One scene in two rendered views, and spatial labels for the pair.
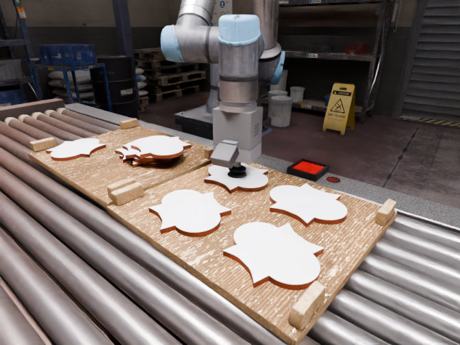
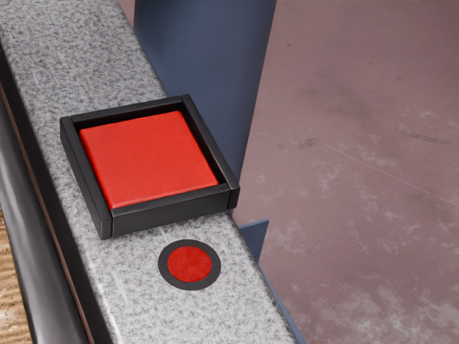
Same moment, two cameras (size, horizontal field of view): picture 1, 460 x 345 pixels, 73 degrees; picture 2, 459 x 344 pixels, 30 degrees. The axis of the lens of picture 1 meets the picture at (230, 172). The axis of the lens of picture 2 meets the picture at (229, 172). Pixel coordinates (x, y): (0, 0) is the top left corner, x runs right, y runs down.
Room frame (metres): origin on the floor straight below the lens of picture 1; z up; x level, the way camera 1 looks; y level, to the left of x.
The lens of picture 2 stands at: (0.42, -0.34, 1.26)
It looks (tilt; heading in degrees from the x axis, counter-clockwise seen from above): 46 degrees down; 20
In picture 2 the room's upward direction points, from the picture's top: 11 degrees clockwise
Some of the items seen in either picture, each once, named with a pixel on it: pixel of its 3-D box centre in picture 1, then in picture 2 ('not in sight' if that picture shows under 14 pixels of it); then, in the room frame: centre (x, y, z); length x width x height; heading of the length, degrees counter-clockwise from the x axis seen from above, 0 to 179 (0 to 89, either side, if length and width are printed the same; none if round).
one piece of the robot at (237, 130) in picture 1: (231, 132); not in sight; (0.60, 0.00, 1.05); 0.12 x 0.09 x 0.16; 154
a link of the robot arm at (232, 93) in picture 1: (237, 90); not in sight; (0.62, -0.01, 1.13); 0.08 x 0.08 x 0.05
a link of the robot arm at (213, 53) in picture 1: (237, 46); not in sight; (0.72, -0.02, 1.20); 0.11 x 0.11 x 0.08; 80
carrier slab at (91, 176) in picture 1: (127, 155); not in sight; (0.78, 0.28, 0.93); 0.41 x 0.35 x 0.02; 49
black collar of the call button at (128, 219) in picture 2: (308, 169); (147, 162); (0.70, -0.19, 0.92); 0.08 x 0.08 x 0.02; 51
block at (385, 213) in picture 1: (386, 211); not in sight; (0.46, -0.27, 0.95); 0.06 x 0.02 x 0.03; 138
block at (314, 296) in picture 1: (308, 304); not in sight; (0.26, -0.09, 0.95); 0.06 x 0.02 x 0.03; 138
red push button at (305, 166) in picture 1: (308, 170); (147, 164); (0.70, -0.19, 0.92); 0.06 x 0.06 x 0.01; 51
